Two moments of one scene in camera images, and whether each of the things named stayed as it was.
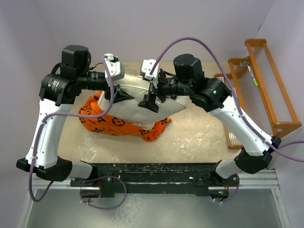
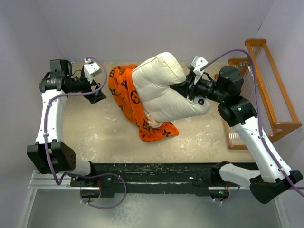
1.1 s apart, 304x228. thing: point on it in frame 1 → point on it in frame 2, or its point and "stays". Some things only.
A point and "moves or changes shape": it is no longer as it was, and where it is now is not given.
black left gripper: [120, 95] → [94, 97]
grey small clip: [244, 63] stays
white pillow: [137, 87] moves or changes shape
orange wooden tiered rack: [261, 94] stays
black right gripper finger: [149, 102] → [182, 88]
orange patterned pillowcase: [147, 131] → [127, 99]
